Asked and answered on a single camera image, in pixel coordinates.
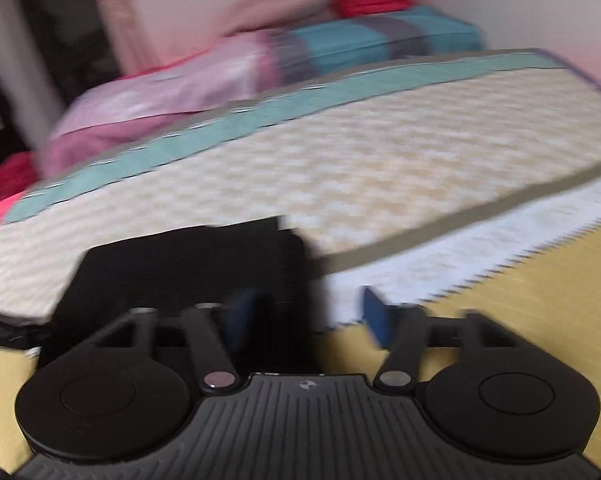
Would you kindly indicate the beige teal patterned bedspread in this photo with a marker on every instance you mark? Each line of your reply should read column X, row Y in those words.
column 380, row 160

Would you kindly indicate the black pants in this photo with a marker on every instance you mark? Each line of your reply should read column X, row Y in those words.
column 180, row 265

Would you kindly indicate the teal grey striped pillow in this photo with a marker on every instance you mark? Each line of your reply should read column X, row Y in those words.
column 355, row 40

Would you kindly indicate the pink purple pillow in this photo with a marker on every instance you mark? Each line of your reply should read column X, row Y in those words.
column 155, row 105

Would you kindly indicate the dark hanging clothes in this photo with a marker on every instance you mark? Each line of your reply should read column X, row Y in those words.
column 60, row 25

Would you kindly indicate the beige curtain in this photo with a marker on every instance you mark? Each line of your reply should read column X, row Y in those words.
column 123, row 10

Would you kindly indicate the peach cloth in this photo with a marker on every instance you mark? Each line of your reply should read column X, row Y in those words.
column 280, row 2

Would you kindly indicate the red folded cloth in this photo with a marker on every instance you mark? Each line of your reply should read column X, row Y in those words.
column 15, row 175

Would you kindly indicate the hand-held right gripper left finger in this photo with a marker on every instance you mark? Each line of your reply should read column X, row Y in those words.
column 243, row 312

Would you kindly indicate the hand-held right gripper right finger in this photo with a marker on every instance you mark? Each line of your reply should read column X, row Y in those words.
column 375, row 316

